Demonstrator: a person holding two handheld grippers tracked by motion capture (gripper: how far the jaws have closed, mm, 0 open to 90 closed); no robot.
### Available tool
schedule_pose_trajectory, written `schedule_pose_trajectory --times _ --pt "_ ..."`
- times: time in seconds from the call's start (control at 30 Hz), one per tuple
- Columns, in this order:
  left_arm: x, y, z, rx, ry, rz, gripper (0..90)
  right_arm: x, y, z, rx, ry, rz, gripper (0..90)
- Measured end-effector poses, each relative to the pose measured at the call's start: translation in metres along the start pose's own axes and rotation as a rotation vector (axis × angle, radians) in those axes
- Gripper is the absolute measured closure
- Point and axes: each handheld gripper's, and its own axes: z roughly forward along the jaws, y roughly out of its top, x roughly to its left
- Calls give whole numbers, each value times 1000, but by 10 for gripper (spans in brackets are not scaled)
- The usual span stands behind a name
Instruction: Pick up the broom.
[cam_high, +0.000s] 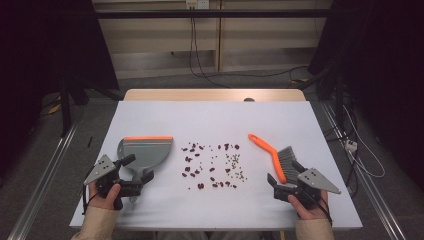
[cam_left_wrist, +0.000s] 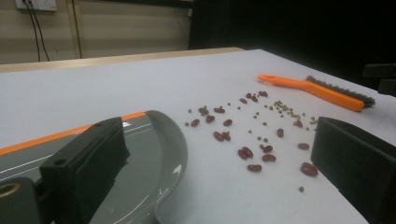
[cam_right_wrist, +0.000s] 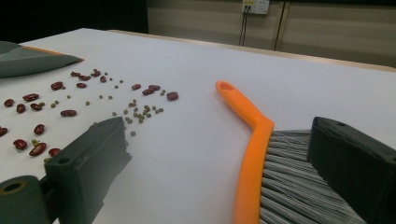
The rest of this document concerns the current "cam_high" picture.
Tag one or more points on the aluminium floor rail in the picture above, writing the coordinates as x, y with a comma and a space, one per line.
43, 180
373, 190

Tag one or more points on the orange brush with grey bristles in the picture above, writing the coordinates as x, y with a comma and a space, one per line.
276, 160

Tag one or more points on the black metal stand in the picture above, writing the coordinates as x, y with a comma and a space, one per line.
65, 110

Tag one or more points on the black horizontal bar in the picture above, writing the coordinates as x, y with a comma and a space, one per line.
213, 13

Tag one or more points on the person's left hand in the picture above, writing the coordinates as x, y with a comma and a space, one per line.
103, 198

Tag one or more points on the light wooden table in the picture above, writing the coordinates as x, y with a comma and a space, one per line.
213, 94

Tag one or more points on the grey dustpan with orange edge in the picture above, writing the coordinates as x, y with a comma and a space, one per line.
146, 154

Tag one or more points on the white wall socket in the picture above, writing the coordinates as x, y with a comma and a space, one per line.
197, 4

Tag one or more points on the dark curtain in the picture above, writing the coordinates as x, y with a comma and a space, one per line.
383, 50
46, 50

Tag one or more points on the wooden wall post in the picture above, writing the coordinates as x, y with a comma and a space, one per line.
218, 36

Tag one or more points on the red kidney beans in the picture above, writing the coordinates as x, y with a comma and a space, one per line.
187, 169

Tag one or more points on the person's right hand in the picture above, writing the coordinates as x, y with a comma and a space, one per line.
308, 213

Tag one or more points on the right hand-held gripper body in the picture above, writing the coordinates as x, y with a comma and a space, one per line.
315, 181

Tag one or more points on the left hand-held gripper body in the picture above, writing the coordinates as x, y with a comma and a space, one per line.
104, 168

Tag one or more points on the small green beans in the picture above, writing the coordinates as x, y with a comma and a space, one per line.
236, 159

